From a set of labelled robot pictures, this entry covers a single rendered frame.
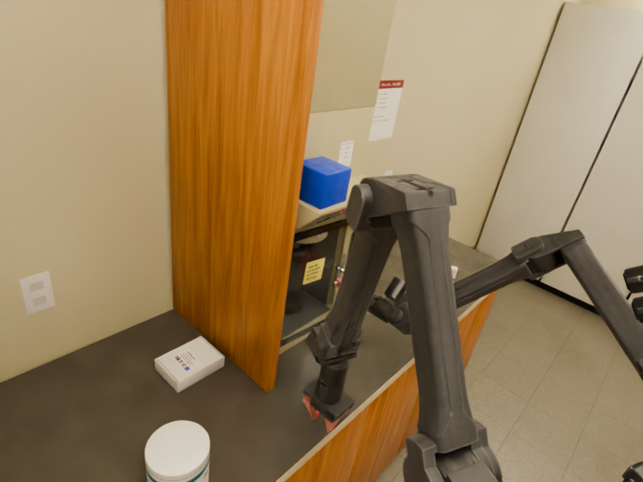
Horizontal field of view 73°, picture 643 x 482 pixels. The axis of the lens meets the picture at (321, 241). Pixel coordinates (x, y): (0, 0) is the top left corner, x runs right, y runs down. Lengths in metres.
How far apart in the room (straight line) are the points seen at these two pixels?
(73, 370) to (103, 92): 0.77
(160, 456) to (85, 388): 0.43
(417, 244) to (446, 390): 0.19
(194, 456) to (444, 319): 0.65
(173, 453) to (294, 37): 0.87
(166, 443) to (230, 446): 0.22
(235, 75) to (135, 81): 0.33
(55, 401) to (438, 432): 1.05
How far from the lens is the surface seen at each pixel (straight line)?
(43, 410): 1.38
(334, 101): 1.13
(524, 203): 4.13
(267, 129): 0.99
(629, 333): 1.03
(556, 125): 3.98
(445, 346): 0.58
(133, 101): 1.30
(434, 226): 0.56
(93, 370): 1.45
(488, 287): 1.16
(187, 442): 1.06
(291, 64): 0.92
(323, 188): 1.02
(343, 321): 0.81
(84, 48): 1.23
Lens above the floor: 1.94
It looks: 29 degrees down
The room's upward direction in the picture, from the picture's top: 9 degrees clockwise
